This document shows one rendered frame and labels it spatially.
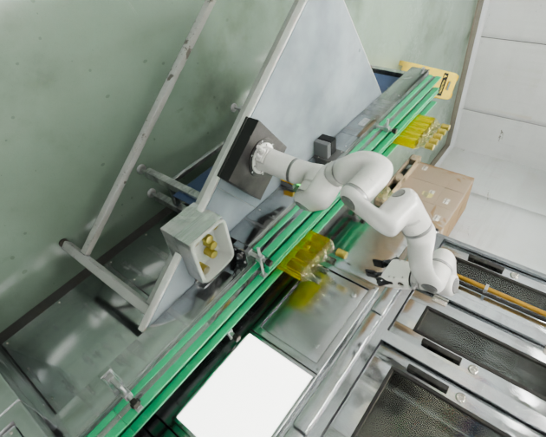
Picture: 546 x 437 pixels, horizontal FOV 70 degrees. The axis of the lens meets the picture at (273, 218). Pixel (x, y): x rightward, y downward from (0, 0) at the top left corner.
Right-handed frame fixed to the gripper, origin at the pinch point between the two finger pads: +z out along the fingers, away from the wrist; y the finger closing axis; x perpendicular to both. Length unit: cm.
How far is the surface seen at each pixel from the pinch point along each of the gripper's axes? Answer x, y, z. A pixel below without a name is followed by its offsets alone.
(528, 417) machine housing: -50, -5, -46
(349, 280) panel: -21.7, 9.6, 23.8
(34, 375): 4, -100, 102
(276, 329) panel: -17.7, -28.1, 34.8
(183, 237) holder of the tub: 36, -37, 47
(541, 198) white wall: -319, 507, 72
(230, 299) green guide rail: 3, -35, 44
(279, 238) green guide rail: 11.7, -5.1, 38.1
